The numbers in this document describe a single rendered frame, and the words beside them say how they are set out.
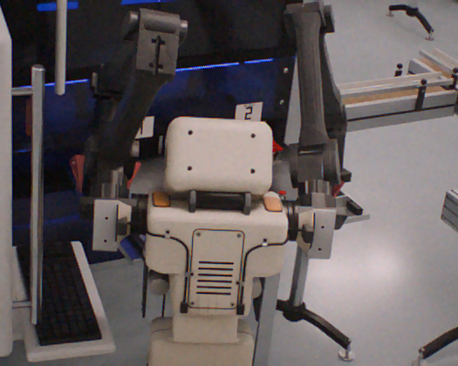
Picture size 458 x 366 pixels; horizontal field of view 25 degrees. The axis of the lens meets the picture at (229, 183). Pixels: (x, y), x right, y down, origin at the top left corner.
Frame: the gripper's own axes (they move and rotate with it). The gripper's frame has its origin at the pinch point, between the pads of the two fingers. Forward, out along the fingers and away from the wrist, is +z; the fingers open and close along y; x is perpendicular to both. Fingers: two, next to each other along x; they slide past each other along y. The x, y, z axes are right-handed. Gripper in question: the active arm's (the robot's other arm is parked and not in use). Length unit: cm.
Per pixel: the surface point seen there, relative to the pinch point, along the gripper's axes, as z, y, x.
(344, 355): 83, 50, -42
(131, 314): 46, 41, 41
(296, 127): -9.3, 34.8, -8.1
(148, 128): -15, 31, 40
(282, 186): 0.8, 15.4, 6.2
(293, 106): -16.2, 33.5, -6.1
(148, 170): -2, 33, 39
